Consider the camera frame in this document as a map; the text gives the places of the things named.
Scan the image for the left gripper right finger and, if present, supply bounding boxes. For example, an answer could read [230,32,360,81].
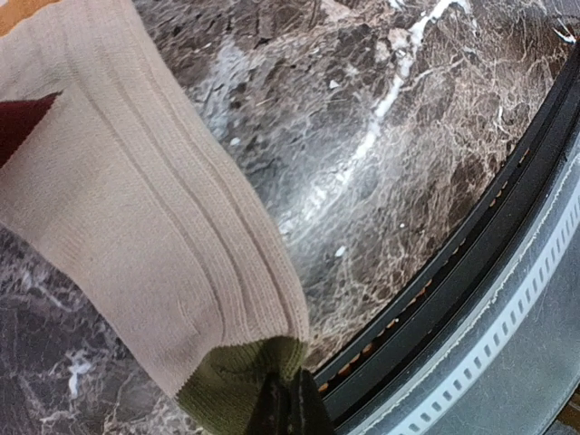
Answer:
[289,369,335,435]

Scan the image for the white slotted cable duct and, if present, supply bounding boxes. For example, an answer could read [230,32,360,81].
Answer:
[391,186,579,434]

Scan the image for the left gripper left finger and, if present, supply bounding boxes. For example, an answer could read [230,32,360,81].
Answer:
[246,373,290,435]

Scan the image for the beige striped sock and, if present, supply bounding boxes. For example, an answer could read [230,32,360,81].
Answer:
[1,1,309,434]

